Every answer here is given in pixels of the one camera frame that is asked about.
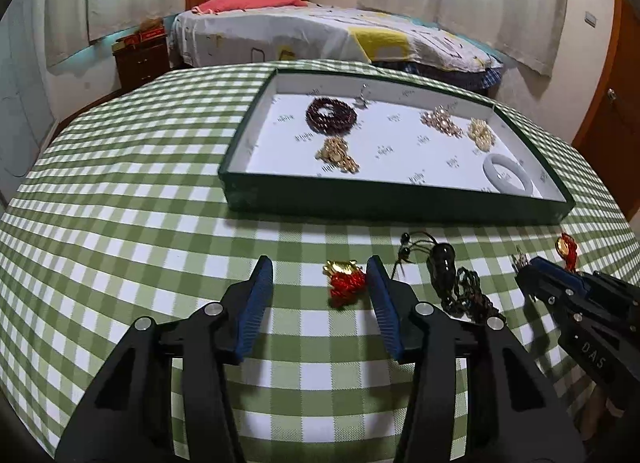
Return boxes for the red boxes on nightstand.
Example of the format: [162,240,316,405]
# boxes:
[112,18,166,53]

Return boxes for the green checkered tablecloth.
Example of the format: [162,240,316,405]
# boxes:
[1,64,639,462]

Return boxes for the dark wooden nightstand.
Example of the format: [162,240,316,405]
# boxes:
[113,35,170,93]

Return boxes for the pink pillow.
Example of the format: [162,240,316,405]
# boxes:
[191,0,307,15]

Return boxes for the small silver ring charm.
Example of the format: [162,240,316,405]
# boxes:
[354,84,369,110]

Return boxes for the wooden door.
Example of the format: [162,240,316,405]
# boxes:
[573,0,639,220]

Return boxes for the bed with patterned quilt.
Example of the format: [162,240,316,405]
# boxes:
[168,4,503,94]

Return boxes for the small red gold charm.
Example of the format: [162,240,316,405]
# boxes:
[322,259,367,308]

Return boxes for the silver rhinestone brooch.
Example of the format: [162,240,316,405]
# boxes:
[512,252,529,272]

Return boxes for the pale jade bangle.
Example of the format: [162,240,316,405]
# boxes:
[483,153,534,197]

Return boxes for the gold bead bracelet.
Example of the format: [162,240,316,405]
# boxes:
[314,136,362,175]

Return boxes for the dark red bead bracelet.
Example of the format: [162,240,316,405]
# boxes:
[305,96,359,135]

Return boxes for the cream pearl necklace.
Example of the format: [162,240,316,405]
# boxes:
[466,118,497,152]

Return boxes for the wall switch plate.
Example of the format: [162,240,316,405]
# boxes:
[585,12,597,28]

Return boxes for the gold pearl brooch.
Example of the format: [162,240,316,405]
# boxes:
[421,106,463,138]

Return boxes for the gold ingot red tassel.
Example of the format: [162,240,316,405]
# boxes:
[555,232,578,272]

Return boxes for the black gourd pendant cord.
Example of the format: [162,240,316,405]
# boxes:
[389,230,507,325]

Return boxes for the green white jewelry tray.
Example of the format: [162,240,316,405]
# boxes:
[218,68,575,225]

